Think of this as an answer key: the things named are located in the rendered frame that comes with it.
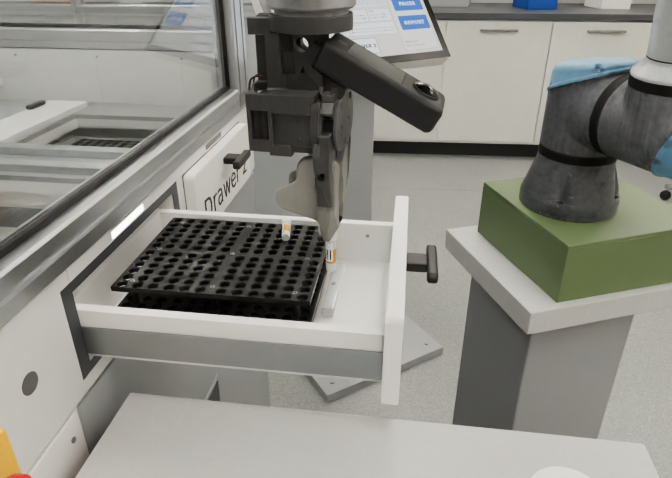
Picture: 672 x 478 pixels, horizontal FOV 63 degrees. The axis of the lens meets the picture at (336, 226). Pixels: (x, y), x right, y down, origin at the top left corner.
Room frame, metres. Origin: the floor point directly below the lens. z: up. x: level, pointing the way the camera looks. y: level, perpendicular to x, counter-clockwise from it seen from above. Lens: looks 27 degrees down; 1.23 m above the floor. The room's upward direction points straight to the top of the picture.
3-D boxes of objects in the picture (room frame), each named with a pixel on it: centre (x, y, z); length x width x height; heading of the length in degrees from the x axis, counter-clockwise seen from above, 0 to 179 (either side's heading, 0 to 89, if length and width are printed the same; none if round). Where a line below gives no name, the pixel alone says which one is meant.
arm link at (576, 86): (0.82, -0.38, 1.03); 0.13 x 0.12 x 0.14; 25
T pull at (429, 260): (0.55, -0.10, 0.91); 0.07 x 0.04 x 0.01; 172
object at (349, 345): (0.58, 0.13, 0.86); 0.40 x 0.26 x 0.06; 82
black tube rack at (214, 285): (0.58, 0.13, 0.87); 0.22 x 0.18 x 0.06; 82
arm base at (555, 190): (0.82, -0.38, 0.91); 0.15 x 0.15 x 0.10
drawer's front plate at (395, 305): (0.55, -0.07, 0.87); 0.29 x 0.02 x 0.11; 172
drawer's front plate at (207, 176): (0.91, 0.20, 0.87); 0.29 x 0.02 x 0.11; 172
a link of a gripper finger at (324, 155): (0.47, 0.01, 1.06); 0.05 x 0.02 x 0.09; 167
